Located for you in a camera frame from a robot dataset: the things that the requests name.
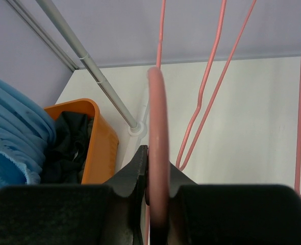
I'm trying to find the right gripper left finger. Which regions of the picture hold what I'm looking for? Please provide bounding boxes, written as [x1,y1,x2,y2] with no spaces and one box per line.
[0,145,148,244]

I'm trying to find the olive green shorts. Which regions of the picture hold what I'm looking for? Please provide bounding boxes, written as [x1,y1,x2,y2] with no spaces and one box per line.
[78,117,94,183]

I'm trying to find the pink hanger of navy shorts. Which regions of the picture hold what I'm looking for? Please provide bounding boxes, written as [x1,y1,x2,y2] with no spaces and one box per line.
[175,0,258,172]

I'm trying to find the light blue shorts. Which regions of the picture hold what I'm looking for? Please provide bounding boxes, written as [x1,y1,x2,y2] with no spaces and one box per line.
[0,80,56,188]

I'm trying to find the white metal clothes rack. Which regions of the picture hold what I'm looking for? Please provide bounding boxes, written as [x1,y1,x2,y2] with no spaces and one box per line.
[37,1,149,167]

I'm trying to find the dark navy shorts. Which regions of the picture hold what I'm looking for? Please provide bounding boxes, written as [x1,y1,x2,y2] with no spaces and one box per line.
[40,111,89,184]

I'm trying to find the pink hanger of blue shorts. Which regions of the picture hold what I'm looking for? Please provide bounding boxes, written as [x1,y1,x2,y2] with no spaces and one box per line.
[145,1,170,244]

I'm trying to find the orange plastic laundry basket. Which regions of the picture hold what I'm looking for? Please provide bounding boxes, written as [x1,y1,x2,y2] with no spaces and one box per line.
[44,99,119,184]

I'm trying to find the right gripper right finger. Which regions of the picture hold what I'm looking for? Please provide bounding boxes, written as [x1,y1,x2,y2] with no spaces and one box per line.
[167,166,301,244]

